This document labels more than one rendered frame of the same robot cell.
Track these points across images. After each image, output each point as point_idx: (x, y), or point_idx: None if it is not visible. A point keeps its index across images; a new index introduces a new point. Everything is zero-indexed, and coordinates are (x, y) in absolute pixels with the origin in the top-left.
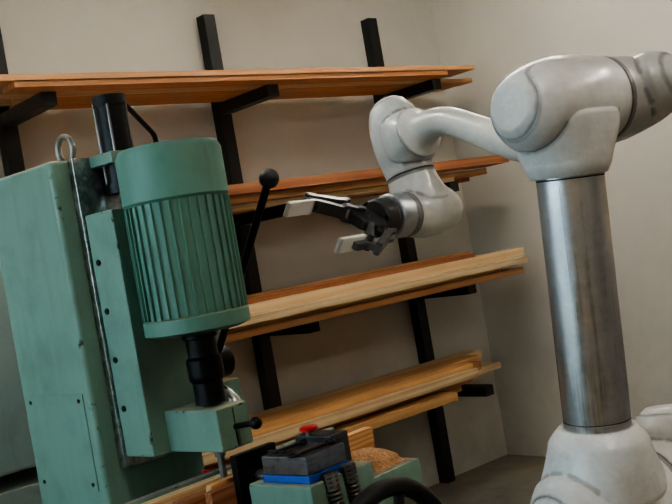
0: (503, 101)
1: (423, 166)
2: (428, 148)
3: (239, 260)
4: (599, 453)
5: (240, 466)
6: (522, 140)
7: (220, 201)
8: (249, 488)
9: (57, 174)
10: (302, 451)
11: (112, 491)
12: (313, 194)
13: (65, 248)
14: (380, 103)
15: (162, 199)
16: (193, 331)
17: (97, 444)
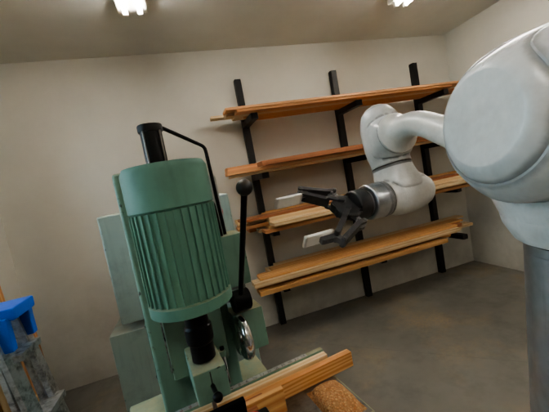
0: (468, 110)
1: (400, 160)
2: (403, 146)
3: (213, 258)
4: None
5: None
6: (506, 187)
7: (189, 213)
8: None
9: (118, 182)
10: None
11: (164, 386)
12: (305, 187)
13: (126, 232)
14: (368, 111)
15: (137, 215)
16: (165, 322)
17: (153, 356)
